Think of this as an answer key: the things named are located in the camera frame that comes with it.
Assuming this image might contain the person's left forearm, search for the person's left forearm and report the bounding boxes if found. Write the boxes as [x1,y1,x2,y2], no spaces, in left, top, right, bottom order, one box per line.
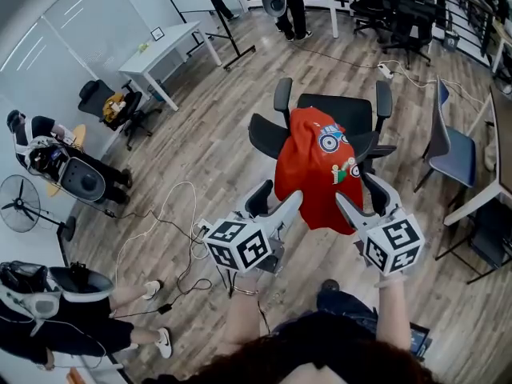
[221,273,264,346]

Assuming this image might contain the yellow bag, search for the yellow bag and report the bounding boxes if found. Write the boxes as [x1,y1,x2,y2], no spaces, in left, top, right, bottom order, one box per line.
[102,92,127,122]

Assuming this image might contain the small white table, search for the small white table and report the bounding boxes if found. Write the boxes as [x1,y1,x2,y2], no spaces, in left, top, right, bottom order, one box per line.
[50,363,126,384]

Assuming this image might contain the person's dark jeans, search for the person's dark jeans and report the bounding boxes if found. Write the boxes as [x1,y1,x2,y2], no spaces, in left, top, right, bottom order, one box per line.
[270,290,379,344]

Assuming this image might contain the thin white cable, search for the thin white cable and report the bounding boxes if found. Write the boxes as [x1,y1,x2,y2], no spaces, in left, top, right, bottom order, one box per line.
[377,59,486,108]

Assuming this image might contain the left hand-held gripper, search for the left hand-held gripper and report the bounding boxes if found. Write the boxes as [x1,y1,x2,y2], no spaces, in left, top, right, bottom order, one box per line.
[202,180,304,274]

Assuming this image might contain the red printed t-shirt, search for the red printed t-shirt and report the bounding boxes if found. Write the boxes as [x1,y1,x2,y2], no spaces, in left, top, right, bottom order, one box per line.
[274,107,364,236]

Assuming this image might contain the mesh waste bin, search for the mesh waste bin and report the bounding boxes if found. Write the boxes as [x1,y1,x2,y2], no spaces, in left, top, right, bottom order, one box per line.
[146,79,167,103]

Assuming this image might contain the small grey bin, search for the small grey bin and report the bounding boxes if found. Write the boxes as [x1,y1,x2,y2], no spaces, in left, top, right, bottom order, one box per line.
[442,30,461,52]

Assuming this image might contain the white rectangular table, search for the white rectangular table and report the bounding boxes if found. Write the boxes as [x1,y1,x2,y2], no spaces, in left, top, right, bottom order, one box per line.
[117,21,223,113]

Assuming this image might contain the long black cable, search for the long black cable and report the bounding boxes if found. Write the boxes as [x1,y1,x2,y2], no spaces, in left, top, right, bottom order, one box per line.
[105,207,214,320]

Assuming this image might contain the long white cable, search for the long white cable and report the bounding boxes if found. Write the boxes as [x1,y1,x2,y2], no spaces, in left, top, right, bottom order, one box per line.
[114,179,212,288]

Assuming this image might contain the black floor fan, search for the black floor fan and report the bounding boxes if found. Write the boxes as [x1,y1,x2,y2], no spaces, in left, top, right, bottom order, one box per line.
[0,174,78,243]

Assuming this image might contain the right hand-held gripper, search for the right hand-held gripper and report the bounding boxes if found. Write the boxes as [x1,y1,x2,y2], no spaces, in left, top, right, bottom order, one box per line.
[334,173,426,277]

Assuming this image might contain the dark blue flat device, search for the dark blue flat device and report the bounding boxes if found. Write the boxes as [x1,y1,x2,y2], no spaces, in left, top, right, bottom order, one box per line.
[409,322,434,360]

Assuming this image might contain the black folding chair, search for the black folding chair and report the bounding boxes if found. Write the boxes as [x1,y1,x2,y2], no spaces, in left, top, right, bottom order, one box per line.
[434,199,512,286]

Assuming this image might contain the wooden table with white legs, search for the wooden table with white legs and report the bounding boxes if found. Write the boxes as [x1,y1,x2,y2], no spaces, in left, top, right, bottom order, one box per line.
[491,18,512,76]

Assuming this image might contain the person's right forearm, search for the person's right forearm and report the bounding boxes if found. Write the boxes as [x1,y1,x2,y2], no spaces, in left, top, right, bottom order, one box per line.
[374,273,413,352]

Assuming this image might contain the blue seat chair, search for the blue seat chair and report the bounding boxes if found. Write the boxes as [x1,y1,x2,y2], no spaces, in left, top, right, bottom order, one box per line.
[413,75,478,210]

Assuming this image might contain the black office chair with bag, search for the black office chair with bag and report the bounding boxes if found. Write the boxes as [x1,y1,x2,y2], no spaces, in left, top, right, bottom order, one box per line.
[77,78,163,152]

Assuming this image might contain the brown table with white legs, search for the brown table with white legs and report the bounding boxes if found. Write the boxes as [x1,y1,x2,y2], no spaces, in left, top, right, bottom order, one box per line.
[442,82,512,228]

